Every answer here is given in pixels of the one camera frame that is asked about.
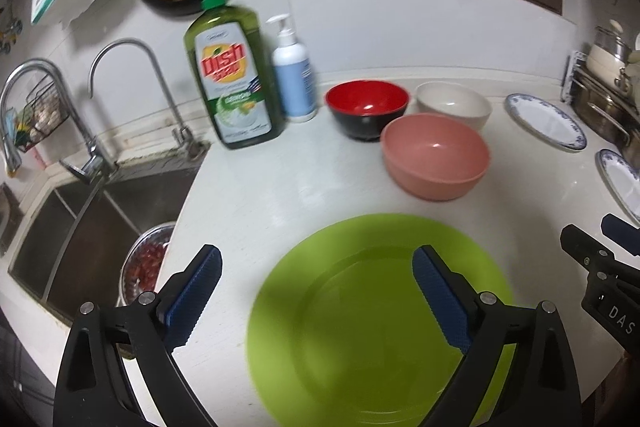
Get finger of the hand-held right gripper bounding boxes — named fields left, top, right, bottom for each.
left=601, top=214, right=640, bottom=258
left=560, top=223, right=640, bottom=280

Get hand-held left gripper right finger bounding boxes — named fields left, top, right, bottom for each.
left=411, top=245, right=583, bottom=427

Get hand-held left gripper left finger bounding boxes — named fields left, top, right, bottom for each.
left=52, top=244, right=223, bottom=427

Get green plate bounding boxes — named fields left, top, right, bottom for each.
left=246, top=213, right=518, bottom=427

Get pink bowl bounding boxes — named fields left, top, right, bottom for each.
left=381, top=114, right=491, bottom=202

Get cream white bowl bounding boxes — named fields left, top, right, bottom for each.
left=415, top=81, right=493, bottom=132

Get red and black bowl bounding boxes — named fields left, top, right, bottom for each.
left=325, top=80, right=411, bottom=142

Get blue-rimmed white plate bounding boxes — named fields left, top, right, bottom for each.
left=595, top=149, right=640, bottom=225
left=504, top=93, right=588, bottom=152

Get steel colander with red fruit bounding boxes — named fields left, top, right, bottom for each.
left=119, top=221, right=177, bottom=308

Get steel pot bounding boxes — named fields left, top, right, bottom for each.
left=570, top=72, right=640, bottom=162

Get steel kitchen sink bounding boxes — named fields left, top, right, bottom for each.
left=7, top=152, right=206, bottom=325

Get white pot rack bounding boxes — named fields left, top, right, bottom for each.
left=560, top=51, right=587, bottom=104

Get cream pot with lid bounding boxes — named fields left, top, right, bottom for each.
left=585, top=19, right=637, bottom=80

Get thin gooseneck faucet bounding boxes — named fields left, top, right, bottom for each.
left=89, top=38, right=208, bottom=162

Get large chrome faucet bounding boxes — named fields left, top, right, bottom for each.
left=0, top=59, right=121, bottom=185

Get green dish soap bottle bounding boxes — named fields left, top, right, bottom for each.
left=182, top=0, right=287, bottom=151

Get white and blue pump bottle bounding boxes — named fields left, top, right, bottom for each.
left=265, top=13, right=319, bottom=124

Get black wire basket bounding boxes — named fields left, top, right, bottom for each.
left=12, top=74, right=71, bottom=152

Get wall sticker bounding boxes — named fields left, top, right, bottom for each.
left=0, top=0, right=24, bottom=56

